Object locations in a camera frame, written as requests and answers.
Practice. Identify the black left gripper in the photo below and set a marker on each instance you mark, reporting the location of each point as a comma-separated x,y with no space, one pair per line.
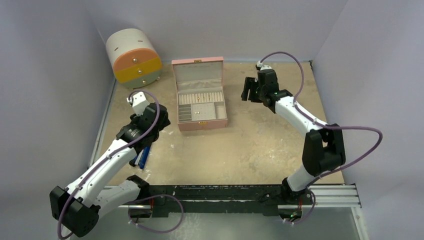
135,118

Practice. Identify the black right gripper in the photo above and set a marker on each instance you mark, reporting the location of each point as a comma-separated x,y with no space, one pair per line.
253,87

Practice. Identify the pink jewelry box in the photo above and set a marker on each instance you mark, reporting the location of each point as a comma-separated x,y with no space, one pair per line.
200,88

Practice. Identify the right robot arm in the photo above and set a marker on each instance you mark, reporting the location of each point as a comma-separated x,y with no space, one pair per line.
323,148

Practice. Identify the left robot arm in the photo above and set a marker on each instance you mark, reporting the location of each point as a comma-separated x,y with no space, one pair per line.
80,205

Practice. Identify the blue stapler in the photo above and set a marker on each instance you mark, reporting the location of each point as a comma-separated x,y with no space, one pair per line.
141,159

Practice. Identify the round pastel drawer organizer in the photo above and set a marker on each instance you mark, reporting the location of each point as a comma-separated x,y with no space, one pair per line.
134,61

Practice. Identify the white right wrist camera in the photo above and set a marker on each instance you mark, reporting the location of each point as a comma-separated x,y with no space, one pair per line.
261,66

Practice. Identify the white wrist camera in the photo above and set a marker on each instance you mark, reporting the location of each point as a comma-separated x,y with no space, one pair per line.
261,66
138,102

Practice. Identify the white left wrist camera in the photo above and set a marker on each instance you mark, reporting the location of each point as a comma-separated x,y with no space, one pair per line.
138,102

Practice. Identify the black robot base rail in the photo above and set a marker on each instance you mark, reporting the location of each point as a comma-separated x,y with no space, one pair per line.
265,199

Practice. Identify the aluminium frame rail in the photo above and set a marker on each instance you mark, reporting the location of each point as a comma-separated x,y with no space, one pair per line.
324,196

